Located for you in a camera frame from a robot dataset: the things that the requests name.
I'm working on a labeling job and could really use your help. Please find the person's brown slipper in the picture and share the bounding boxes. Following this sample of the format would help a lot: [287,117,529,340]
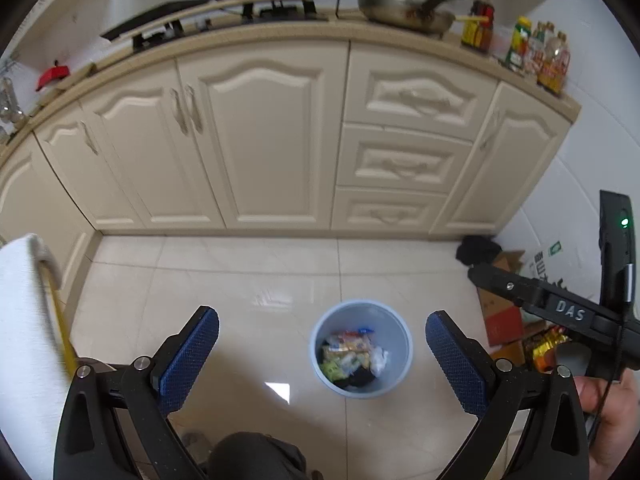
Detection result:
[182,432,211,466]

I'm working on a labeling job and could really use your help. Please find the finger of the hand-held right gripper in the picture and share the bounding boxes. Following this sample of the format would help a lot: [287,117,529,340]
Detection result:
[467,263,549,314]

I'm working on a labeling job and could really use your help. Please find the cream cabinet drawer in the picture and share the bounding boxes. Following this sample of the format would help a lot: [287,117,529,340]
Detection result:
[330,187,451,233]
[345,42,498,141]
[336,125,473,195]

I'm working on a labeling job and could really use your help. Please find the white floral towel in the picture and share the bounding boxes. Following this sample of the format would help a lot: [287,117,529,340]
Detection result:
[0,232,76,480]

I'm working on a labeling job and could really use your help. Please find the dark sauce bottle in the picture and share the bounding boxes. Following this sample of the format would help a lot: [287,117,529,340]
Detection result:
[460,0,496,53]

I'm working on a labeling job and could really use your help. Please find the brown cardboard box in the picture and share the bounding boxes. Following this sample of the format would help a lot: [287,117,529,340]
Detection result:
[477,250,527,347]

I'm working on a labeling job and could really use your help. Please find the dark cloth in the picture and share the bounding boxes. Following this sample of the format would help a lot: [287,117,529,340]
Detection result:
[456,235,502,266]

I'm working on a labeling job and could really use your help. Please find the cream kitchen base cabinet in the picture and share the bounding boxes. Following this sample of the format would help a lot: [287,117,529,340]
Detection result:
[0,22,583,271]

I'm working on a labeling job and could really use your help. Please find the metal skimmer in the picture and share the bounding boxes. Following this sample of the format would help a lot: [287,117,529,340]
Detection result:
[0,77,23,128]

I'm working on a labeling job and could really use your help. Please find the gold oil bottle pack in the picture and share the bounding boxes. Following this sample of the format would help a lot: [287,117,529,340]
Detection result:
[522,325,571,373]

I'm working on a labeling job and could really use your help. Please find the person's dark trousers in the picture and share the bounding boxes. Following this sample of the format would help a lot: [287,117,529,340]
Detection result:
[207,432,307,480]

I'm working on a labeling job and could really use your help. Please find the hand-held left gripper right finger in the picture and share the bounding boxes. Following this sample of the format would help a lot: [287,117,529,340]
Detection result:
[425,310,591,480]

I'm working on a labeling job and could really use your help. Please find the green yellow seasoning bottle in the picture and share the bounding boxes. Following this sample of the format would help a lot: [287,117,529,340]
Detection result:
[505,16,532,73]

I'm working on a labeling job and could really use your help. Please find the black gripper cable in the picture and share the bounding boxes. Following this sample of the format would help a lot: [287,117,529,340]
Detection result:
[587,265,633,443]

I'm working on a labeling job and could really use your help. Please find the red pot lid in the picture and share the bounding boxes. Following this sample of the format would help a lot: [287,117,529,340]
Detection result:
[35,60,70,92]

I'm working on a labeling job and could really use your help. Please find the blue yellow snack wrapper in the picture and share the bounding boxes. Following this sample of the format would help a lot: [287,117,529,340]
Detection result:
[330,327,377,357]

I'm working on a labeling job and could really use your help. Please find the cooking oil bottle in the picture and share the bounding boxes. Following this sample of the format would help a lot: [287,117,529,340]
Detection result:
[537,31,572,96]

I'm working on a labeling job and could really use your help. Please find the white printed carton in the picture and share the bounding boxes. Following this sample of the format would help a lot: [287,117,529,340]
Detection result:
[529,240,571,286]

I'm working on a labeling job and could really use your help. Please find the metal wok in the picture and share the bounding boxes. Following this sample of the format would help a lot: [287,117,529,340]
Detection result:
[357,0,467,36]

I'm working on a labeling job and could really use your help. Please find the black griddle pan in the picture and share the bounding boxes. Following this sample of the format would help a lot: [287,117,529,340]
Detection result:
[100,1,206,41]

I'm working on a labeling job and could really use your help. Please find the person's right hand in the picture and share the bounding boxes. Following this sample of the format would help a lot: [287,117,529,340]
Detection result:
[575,370,640,480]

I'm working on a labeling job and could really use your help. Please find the blue plastic waste bin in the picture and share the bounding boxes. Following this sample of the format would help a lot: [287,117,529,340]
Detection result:
[308,301,416,400]

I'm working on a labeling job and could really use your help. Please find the black plastic bag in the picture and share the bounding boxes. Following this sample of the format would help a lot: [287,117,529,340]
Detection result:
[332,367,377,392]

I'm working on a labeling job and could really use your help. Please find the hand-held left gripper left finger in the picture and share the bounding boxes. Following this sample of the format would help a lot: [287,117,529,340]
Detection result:
[52,305,221,480]

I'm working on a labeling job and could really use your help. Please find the green snack wrapper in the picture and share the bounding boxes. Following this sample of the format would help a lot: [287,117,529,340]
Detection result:
[322,355,352,379]

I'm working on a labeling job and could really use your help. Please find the clear seasoning bottle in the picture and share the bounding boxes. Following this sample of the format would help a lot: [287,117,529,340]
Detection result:
[526,21,556,78]

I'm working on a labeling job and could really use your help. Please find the round table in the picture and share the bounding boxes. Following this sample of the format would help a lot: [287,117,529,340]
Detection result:
[42,260,81,378]

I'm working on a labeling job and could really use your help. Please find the black gas hob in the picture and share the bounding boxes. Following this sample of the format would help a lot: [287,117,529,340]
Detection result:
[132,0,321,52]

